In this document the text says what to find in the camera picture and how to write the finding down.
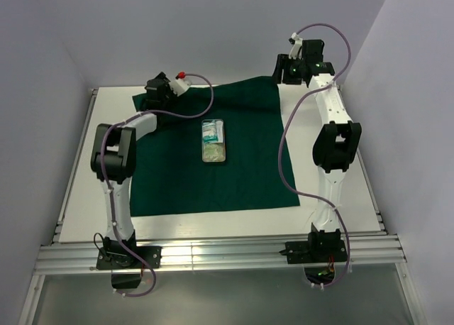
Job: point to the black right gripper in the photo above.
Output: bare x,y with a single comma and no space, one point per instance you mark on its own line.
280,69

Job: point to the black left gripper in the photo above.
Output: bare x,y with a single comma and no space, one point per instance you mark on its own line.
151,103

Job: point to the dark green surgical cloth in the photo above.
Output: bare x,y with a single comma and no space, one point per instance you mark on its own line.
170,176

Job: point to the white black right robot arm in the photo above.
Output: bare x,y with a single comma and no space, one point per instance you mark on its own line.
333,151

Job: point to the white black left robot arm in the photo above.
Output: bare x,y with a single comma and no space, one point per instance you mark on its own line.
113,160

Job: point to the metal surgical kit tray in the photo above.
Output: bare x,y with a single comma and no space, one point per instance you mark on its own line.
215,152

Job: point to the white gauze packet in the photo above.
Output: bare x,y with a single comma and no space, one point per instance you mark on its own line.
212,131

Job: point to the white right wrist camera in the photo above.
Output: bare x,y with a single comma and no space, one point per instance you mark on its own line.
296,41

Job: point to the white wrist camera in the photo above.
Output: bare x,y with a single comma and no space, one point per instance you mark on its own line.
180,84
296,41

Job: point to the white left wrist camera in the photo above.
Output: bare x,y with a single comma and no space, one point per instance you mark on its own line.
180,84

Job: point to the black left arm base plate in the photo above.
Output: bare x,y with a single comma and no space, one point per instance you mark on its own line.
112,261

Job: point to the aluminium table edge rail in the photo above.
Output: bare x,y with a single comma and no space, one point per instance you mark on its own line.
61,217

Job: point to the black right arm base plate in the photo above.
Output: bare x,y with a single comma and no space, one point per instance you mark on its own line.
300,252

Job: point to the aluminium front frame rail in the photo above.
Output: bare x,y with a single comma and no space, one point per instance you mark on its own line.
215,254

